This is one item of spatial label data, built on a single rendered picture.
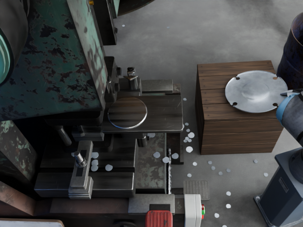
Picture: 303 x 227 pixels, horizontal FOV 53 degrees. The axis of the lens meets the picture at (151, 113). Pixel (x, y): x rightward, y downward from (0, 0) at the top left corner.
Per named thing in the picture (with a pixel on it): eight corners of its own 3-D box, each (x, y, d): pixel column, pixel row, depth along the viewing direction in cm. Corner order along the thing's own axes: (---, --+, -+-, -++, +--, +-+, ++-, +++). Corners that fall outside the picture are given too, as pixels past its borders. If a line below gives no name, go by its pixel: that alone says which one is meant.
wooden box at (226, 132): (257, 100, 192) (271, 59, 164) (272, 152, 169) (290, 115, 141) (194, 102, 194) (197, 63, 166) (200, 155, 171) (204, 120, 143)
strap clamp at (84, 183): (98, 148, 97) (91, 130, 89) (90, 199, 87) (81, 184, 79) (80, 148, 97) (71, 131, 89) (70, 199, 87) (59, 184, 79)
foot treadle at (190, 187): (207, 184, 149) (208, 179, 145) (208, 204, 143) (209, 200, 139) (90, 184, 154) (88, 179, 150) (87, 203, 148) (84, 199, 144)
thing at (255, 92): (213, 90, 155) (213, 89, 154) (256, 64, 160) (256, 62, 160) (253, 123, 135) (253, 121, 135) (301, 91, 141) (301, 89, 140)
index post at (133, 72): (138, 83, 112) (135, 65, 105) (137, 89, 111) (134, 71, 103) (130, 83, 113) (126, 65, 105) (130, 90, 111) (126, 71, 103)
